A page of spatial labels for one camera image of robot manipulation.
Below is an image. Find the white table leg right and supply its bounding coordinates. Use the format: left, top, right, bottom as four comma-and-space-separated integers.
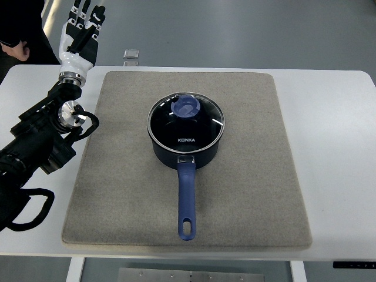
290, 261, 307, 282

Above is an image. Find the white table leg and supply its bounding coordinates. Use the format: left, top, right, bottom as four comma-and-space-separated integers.
290, 261, 307, 282
66, 257, 85, 282

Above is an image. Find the white table leg left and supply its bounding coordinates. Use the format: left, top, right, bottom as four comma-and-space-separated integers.
66, 257, 85, 282

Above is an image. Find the dark blue saucepan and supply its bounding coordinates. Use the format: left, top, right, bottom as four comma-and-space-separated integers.
147, 131, 222, 241

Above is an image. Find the person's bare hand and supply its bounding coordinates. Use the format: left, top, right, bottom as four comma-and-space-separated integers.
1, 41, 30, 62

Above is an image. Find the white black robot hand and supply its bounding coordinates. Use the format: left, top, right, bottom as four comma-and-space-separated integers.
59, 1, 106, 76

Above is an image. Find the beige felt mat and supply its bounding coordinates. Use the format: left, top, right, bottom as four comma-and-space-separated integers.
62, 71, 312, 252

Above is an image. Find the glass pot lid blue knob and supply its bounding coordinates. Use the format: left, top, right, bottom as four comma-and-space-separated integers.
147, 92, 225, 153

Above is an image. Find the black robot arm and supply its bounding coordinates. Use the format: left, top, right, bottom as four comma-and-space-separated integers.
1, 72, 83, 231

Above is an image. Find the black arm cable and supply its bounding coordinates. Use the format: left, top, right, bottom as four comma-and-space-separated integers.
63, 105, 100, 145

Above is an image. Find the black desk control panel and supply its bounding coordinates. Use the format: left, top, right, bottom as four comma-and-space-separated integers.
333, 261, 376, 270

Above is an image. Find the person's black sleeve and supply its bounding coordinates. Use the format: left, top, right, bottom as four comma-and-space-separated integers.
1, 1, 59, 65

